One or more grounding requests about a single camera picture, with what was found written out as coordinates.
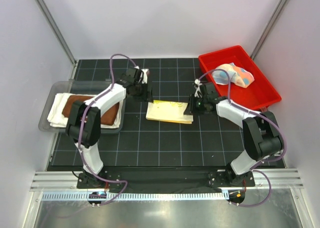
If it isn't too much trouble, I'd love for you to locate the red plastic bin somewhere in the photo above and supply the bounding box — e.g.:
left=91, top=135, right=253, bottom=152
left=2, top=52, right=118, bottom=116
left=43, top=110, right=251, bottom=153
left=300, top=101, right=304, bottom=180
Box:
left=198, top=45, right=282, bottom=110

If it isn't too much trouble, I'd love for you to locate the clear plastic tray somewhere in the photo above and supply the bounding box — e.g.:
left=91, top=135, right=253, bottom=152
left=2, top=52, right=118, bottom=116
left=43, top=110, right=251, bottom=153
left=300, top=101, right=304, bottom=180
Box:
left=38, top=79, right=112, bottom=133

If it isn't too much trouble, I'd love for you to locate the left aluminium frame post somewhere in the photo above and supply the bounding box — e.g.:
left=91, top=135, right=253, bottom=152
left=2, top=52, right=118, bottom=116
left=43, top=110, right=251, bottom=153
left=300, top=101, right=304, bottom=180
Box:
left=35, top=0, right=77, bottom=66

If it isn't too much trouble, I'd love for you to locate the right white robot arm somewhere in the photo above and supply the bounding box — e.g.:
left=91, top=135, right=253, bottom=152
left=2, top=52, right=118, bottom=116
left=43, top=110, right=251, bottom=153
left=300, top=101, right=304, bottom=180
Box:
left=184, top=79, right=286, bottom=187

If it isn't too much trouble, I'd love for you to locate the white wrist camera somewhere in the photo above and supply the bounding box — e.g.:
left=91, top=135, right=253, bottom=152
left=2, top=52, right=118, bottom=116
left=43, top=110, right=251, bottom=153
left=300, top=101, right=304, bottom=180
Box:
left=134, top=65, right=150, bottom=84
left=193, top=79, right=203, bottom=98

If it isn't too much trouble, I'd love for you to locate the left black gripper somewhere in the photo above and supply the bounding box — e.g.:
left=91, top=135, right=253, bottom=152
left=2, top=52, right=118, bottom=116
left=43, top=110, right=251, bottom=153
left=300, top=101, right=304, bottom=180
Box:
left=132, top=81, right=154, bottom=103

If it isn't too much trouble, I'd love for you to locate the right aluminium frame post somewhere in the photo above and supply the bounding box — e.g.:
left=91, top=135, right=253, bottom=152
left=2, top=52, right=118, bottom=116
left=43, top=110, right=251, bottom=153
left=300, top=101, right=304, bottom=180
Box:
left=250, top=0, right=290, bottom=61

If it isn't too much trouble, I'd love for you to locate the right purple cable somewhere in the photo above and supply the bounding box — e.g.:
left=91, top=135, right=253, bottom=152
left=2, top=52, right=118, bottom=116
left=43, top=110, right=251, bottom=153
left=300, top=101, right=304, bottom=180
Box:
left=198, top=68, right=288, bottom=208

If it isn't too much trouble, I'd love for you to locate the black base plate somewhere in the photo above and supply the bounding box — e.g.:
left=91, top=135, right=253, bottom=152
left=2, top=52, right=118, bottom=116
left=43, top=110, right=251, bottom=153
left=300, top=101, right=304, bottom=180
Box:
left=76, top=165, right=256, bottom=191

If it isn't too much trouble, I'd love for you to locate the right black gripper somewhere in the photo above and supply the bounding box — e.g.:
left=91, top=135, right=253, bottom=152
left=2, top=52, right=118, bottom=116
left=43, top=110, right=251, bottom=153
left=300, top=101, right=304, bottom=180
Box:
left=184, top=93, right=208, bottom=116

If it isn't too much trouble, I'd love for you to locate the large white towel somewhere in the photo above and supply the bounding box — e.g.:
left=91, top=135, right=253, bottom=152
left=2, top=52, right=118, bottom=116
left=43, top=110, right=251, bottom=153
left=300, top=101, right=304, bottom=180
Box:
left=47, top=92, right=124, bottom=130

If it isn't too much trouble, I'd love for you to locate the yellow crocodile print towel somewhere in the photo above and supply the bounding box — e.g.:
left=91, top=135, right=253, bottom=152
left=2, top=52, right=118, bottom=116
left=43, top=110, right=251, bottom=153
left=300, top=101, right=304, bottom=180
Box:
left=146, top=100, right=194, bottom=124

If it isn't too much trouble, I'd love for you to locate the patterned white cloth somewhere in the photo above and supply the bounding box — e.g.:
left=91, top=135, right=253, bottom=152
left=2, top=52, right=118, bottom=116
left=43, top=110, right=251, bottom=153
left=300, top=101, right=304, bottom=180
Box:
left=211, top=63, right=255, bottom=88

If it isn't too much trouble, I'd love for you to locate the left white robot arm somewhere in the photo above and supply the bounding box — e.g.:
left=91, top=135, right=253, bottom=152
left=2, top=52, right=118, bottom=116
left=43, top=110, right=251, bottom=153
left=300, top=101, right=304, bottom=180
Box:
left=65, top=66, right=153, bottom=188

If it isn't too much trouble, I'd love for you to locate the aluminium frame post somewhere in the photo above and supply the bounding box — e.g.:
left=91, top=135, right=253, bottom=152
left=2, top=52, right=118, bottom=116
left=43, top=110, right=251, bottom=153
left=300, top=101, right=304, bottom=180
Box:
left=35, top=0, right=77, bottom=66
left=250, top=0, right=290, bottom=61

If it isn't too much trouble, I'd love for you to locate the purple cable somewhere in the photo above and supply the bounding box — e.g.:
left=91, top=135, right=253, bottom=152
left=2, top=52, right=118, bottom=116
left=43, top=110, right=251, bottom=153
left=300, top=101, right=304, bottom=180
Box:
left=198, top=68, right=288, bottom=208
left=77, top=53, right=140, bottom=219

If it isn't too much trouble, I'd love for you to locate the slotted metal rail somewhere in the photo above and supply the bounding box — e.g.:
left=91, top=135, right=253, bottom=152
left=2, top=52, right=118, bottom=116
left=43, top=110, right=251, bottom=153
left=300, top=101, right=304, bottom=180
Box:
left=41, top=190, right=229, bottom=202

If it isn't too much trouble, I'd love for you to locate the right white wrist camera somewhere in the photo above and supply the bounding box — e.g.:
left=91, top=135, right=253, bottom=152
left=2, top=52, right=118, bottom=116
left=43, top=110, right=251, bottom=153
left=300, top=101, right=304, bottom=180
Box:
left=193, top=79, right=203, bottom=98

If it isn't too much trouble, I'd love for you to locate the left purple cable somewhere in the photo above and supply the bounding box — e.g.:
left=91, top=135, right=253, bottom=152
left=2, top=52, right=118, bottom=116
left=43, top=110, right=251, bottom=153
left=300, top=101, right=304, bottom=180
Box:
left=77, top=53, right=140, bottom=219

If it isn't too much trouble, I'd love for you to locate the brown towel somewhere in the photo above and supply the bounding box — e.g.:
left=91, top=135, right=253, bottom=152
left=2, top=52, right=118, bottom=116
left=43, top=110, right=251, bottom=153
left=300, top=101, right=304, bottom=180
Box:
left=62, top=94, right=120, bottom=126

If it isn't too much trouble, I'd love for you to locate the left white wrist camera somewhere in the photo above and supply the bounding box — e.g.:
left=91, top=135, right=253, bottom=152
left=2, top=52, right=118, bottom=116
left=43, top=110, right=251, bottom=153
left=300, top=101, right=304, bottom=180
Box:
left=134, top=65, right=150, bottom=84

